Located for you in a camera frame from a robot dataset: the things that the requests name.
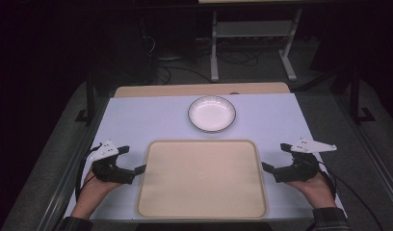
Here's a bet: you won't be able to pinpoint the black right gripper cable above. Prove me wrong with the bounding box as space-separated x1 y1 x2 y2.
316 159 384 231

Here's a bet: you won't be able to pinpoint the beige plastic tray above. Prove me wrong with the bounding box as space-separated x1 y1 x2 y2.
135 139 269 221

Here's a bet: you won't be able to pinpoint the person's left hand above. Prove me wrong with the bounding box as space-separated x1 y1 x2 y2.
76 169 123 212

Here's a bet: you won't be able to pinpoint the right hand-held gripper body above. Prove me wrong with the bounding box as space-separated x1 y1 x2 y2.
273 138 338 184

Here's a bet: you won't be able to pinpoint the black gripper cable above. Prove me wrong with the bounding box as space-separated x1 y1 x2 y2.
316 159 384 231
74 143 103 202

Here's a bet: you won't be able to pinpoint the black metal stand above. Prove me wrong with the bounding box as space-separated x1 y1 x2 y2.
349 65 378 125
74 72 96 125

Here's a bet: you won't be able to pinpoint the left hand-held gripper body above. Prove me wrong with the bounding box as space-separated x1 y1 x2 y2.
88 140 137 186

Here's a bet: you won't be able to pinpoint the white round plate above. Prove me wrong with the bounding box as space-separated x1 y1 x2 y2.
187 94 237 134

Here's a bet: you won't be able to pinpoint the white metal stand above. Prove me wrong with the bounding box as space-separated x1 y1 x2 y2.
209 9 303 83

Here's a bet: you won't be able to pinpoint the white table mat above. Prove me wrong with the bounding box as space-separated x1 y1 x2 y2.
63 93 347 221

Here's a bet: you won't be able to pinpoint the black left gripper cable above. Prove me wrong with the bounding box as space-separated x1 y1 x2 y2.
74 143 103 202

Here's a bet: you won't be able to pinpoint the black floor cables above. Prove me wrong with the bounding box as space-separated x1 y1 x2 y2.
154 38 261 85

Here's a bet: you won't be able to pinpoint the person's right hand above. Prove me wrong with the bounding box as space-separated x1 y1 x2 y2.
286 172 337 212

